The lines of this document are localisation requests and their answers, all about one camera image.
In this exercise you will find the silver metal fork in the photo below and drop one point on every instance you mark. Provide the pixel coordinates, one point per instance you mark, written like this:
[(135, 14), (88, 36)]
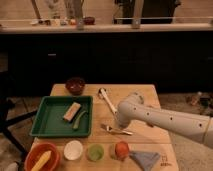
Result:
[(114, 130)]

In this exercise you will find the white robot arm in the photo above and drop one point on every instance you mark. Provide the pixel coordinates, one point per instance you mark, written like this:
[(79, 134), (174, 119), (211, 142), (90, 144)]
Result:
[(198, 128)]

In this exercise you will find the green plastic tray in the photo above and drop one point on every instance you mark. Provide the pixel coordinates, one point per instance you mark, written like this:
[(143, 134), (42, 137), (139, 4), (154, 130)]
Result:
[(49, 120)]

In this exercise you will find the dark red bowl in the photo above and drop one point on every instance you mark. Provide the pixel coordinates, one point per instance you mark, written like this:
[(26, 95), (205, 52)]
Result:
[(75, 85)]

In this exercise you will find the tan bread stick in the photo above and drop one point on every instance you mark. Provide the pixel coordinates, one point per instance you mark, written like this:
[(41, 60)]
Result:
[(72, 111)]

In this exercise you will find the green cucumber piece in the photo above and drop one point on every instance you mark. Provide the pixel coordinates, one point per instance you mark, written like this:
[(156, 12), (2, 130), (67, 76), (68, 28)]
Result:
[(77, 121)]

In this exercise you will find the orange tomato fruit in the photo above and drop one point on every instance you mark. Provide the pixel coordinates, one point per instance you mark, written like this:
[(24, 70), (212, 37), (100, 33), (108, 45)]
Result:
[(121, 150)]

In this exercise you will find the green cup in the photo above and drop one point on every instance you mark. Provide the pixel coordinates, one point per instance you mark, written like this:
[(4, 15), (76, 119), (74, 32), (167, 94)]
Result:
[(95, 152)]

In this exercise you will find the red bowl on counter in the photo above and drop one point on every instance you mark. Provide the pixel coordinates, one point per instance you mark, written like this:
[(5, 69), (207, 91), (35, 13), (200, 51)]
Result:
[(89, 20)]

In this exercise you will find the white small bowl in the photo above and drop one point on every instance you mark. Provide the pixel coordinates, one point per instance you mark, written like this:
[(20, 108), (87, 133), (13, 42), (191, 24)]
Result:
[(73, 150)]

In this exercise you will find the blue folded cloth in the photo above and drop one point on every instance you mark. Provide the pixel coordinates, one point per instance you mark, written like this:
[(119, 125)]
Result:
[(145, 160)]

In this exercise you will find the yellow corn cob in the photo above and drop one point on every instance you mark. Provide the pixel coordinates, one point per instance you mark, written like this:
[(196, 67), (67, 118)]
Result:
[(45, 157)]

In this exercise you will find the orange bowl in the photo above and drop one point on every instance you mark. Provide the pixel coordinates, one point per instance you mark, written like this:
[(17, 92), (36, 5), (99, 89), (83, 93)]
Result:
[(36, 152)]

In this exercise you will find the long counter shelf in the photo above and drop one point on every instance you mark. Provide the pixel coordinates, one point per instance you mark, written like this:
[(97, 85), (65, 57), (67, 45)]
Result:
[(107, 28)]

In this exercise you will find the black chair base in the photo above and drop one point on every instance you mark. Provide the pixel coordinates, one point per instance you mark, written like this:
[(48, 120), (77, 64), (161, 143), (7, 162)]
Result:
[(5, 105)]

